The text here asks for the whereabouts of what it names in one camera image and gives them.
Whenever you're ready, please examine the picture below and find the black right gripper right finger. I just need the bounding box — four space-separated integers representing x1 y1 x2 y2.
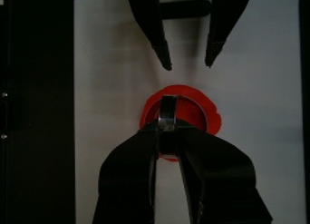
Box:
173 120 273 224

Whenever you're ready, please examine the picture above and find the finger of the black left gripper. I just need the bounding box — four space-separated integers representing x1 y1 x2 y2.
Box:
125 0 175 72
203 0 252 69

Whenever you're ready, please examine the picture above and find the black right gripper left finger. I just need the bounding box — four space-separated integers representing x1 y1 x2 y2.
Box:
90 120 161 224

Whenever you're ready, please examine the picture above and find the round metal dough cutter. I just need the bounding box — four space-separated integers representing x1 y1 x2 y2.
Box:
144 94 209 158

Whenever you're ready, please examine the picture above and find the flat red dough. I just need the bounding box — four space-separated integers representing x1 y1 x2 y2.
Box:
137 84 223 162

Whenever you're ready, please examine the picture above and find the white cutting board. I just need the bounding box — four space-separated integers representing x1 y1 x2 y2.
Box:
72 0 307 224

